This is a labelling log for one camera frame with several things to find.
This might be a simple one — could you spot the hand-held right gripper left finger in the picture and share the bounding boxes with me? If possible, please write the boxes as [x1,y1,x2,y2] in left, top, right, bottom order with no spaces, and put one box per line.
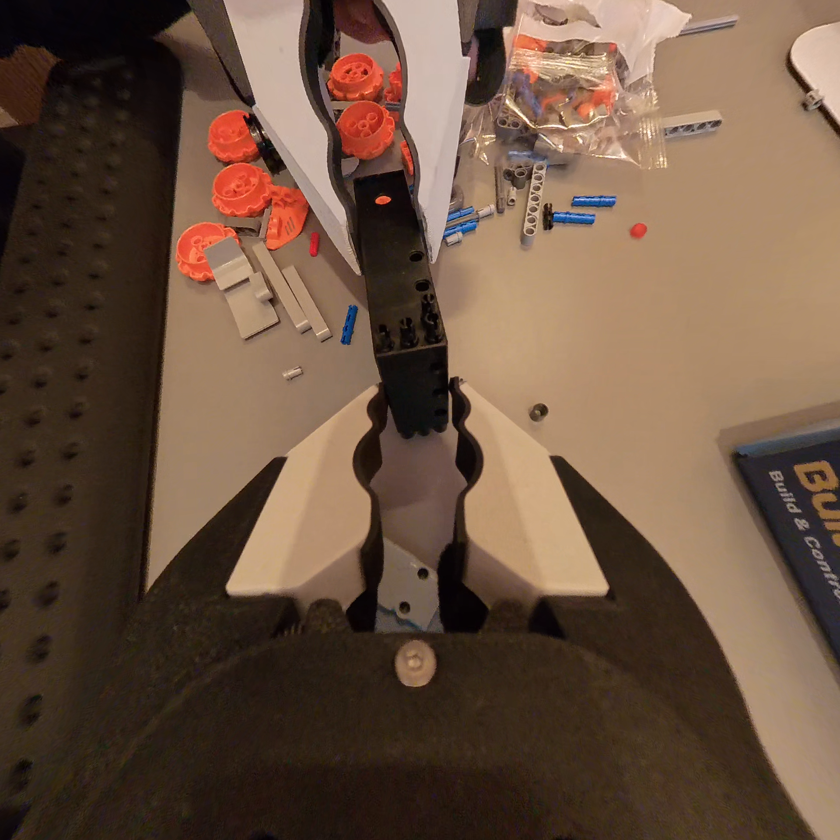
[225,382,385,606]

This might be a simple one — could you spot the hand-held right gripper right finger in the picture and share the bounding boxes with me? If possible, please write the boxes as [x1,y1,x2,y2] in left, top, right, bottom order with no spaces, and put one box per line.
[451,376,610,603]

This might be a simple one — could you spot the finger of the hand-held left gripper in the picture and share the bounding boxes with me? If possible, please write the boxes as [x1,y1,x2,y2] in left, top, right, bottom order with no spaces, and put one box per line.
[373,0,475,265]
[223,0,363,275]

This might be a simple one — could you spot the light grey connector piece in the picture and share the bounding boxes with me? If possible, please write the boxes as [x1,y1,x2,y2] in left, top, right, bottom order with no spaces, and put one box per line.
[377,535,444,634]

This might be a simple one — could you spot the torn clear plastic bag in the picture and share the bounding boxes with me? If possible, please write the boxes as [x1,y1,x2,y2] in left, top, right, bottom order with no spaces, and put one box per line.
[462,0,690,172]

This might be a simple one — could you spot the black perforated building block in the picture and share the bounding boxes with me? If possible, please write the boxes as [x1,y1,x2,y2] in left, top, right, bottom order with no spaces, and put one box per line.
[353,171,454,439]

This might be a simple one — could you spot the person's left forearm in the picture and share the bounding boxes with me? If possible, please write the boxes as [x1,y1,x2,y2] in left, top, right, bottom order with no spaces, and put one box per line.
[0,0,198,60]

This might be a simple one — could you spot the black and blue part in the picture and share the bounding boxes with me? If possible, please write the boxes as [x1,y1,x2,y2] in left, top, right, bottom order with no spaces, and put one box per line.
[249,112,282,175]

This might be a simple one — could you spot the orange angular part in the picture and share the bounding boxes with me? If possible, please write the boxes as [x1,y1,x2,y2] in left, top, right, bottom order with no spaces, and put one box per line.
[262,185,309,250]

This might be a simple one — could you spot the light grey holed beam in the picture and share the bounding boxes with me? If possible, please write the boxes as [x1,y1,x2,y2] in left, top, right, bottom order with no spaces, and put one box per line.
[520,161,549,248]

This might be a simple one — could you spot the grey long beams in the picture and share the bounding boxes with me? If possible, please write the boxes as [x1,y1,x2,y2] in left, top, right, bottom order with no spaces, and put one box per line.
[252,244,333,342]

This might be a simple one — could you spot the blue robot kit box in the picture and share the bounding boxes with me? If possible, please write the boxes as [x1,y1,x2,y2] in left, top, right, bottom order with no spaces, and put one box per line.
[731,410,840,651]

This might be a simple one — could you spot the long light grey beam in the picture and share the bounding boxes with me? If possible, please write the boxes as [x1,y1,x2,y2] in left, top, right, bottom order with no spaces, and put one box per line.
[663,112,723,137]

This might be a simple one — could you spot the black dimpled pad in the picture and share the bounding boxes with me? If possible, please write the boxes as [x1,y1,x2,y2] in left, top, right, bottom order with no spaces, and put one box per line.
[0,52,185,808]

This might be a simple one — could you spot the white stand base board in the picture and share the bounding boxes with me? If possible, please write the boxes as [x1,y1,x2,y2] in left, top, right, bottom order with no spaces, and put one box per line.
[787,20,840,129]

